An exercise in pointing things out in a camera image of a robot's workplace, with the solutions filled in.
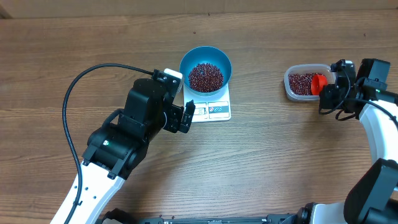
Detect red scoop with blue handle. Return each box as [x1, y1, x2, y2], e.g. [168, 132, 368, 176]
[310, 74, 328, 95]

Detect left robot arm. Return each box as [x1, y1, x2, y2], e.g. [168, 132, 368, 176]
[52, 68, 195, 223]

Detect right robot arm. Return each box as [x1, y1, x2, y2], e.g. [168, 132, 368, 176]
[279, 58, 397, 224]

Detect white digital kitchen scale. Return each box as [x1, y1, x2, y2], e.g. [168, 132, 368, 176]
[183, 84, 231, 123]

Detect red beans in bowl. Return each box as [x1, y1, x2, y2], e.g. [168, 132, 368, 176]
[188, 63, 224, 93]

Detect teal plastic bowl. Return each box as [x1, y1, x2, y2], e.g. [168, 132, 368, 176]
[180, 46, 232, 95]

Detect clear plastic container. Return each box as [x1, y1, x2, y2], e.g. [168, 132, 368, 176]
[284, 63, 336, 102]

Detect red adzuki beans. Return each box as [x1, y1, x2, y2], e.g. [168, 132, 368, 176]
[288, 73, 323, 95]

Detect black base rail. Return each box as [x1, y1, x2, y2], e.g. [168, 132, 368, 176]
[95, 208, 297, 224]

